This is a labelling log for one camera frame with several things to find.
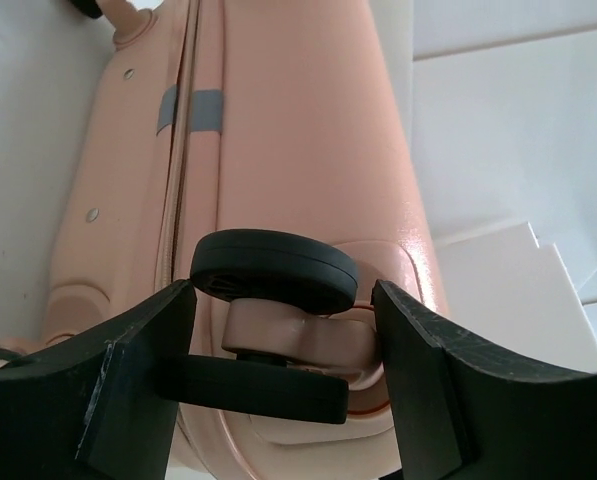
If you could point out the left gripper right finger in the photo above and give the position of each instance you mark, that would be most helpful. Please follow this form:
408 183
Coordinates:
466 408

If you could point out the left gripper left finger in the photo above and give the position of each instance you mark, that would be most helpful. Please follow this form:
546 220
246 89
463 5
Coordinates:
88 407

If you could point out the pink hard-shell suitcase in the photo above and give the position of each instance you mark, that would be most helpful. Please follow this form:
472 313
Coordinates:
253 149

